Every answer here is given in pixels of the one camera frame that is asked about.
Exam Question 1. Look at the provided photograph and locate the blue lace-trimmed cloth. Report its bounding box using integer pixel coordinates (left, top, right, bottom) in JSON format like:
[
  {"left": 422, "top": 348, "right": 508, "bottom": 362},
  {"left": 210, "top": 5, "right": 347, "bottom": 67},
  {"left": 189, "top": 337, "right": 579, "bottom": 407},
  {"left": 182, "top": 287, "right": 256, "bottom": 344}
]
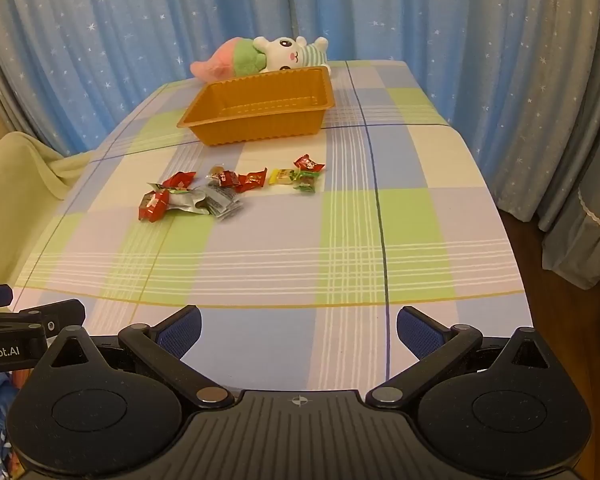
[{"left": 541, "top": 157, "right": 600, "bottom": 291}]

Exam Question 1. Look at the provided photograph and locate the beige chair cover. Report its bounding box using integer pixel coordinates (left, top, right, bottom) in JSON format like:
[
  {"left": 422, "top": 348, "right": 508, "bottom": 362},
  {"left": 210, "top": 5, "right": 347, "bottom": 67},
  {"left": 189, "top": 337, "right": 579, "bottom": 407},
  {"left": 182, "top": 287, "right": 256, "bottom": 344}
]
[{"left": 0, "top": 131, "right": 93, "bottom": 281}]

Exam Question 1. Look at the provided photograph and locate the green candy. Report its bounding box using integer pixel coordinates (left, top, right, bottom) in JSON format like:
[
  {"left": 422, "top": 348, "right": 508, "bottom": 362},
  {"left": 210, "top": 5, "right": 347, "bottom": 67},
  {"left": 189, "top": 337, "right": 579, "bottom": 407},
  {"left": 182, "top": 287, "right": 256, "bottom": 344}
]
[{"left": 291, "top": 170, "right": 326, "bottom": 193}]

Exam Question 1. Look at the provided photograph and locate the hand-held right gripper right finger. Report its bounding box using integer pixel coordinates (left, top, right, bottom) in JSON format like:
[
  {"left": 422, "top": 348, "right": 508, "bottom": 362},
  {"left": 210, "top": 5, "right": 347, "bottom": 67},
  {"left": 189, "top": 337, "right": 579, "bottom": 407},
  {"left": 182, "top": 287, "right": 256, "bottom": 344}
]
[{"left": 366, "top": 305, "right": 568, "bottom": 409}]

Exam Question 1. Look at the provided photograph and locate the large red snack packet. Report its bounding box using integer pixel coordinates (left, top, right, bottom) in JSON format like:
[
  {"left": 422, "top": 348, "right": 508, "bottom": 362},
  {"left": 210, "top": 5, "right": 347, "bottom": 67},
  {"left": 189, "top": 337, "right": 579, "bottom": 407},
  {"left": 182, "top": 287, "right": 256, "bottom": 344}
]
[{"left": 138, "top": 190, "right": 171, "bottom": 223}]

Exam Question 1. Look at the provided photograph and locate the orange plastic tray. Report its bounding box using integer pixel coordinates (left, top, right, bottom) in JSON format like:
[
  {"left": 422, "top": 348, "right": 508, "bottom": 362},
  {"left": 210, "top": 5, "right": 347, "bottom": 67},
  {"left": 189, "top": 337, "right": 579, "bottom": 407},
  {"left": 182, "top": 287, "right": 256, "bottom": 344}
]
[{"left": 177, "top": 66, "right": 336, "bottom": 147}]

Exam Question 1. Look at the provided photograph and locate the green and silver snack packet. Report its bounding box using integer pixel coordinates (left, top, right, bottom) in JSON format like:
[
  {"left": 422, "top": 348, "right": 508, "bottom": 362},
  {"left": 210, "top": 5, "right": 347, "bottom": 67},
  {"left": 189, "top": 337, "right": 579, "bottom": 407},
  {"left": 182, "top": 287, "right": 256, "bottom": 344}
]
[{"left": 148, "top": 182, "right": 211, "bottom": 216}]

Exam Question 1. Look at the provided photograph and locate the blue star curtain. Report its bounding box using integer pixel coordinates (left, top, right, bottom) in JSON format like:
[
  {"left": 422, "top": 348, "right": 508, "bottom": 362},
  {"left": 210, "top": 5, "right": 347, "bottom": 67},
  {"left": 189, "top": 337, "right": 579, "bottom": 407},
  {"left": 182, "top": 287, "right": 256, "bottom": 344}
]
[{"left": 0, "top": 0, "right": 600, "bottom": 233}]

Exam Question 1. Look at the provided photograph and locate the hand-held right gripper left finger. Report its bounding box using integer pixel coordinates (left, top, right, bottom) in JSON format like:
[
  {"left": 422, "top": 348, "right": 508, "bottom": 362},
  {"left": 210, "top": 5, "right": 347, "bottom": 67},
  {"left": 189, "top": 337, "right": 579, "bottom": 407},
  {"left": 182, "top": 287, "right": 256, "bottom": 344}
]
[{"left": 30, "top": 305, "right": 236, "bottom": 408}]

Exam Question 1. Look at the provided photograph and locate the white and pink plush toy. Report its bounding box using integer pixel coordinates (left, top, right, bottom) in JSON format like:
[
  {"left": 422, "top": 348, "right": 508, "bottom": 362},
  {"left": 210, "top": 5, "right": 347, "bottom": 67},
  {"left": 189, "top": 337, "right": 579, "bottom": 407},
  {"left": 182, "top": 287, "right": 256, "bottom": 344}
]
[{"left": 190, "top": 35, "right": 333, "bottom": 83}]

